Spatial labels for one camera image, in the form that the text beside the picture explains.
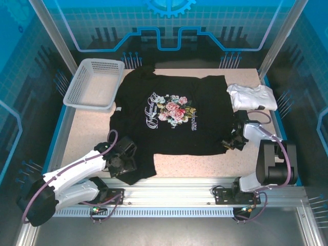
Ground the black floral print t-shirt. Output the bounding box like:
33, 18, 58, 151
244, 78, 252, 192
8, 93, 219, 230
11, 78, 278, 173
109, 65, 235, 186

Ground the white folded t-shirt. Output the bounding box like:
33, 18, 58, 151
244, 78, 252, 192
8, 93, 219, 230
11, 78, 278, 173
227, 84, 278, 111

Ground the left small LED connector board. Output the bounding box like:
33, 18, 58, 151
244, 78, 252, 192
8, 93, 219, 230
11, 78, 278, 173
91, 203, 108, 214

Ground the small led connector board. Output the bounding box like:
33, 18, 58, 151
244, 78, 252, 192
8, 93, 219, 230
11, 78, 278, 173
91, 203, 108, 214
235, 204, 256, 215

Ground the right small LED connector board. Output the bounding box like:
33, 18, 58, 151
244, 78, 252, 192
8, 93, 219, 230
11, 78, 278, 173
235, 204, 256, 215

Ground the white perforated plastic basket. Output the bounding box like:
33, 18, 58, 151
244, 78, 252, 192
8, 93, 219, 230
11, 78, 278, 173
63, 58, 126, 112

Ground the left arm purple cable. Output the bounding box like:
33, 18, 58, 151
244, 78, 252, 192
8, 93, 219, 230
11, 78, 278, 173
21, 129, 126, 225

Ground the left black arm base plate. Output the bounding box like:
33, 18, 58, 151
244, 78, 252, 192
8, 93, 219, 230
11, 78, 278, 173
101, 188, 126, 206

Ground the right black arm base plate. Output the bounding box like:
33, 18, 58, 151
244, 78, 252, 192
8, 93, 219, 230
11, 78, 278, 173
213, 187, 262, 206

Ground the aluminium mounting rail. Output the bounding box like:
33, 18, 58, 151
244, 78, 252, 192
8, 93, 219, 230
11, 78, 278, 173
33, 176, 305, 208

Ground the slotted grey cable duct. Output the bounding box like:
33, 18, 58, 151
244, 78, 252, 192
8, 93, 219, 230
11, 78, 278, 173
51, 207, 235, 218

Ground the right aluminium frame post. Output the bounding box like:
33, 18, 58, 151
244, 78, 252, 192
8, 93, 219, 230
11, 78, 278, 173
258, 0, 308, 77

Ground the aluminium frame post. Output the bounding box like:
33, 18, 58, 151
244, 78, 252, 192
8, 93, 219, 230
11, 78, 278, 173
28, 0, 79, 75
258, 0, 308, 77

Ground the left aluminium frame post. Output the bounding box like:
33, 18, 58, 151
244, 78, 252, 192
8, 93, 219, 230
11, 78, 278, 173
28, 0, 79, 75

